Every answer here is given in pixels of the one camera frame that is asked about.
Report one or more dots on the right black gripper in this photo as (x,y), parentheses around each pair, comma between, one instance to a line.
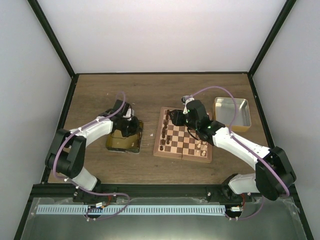
(177,120)

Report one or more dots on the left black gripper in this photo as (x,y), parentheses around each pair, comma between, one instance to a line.
(136,129)

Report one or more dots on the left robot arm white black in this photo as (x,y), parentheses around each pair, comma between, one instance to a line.
(66,154)

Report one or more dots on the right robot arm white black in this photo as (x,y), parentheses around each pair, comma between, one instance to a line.
(273,173)

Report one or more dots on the gold tin with dark pieces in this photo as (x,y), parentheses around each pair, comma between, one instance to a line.
(115,142)

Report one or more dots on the wooden chess board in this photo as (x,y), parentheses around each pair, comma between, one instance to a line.
(182,144)

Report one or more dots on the row of white chess pieces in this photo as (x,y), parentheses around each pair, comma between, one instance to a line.
(201,148)

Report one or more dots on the dark chess piece on board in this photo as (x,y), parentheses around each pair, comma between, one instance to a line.
(168,140)

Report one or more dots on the silver tin yellow rim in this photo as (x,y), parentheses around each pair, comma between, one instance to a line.
(224,111)

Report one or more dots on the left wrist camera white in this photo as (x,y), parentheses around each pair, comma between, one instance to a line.
(129,114)

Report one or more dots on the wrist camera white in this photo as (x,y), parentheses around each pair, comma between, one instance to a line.
(129,114)
(185,100)

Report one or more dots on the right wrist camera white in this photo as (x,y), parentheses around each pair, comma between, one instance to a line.
(185,100)

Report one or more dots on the light blue cable duct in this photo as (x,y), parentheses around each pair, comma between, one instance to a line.
(188,210)

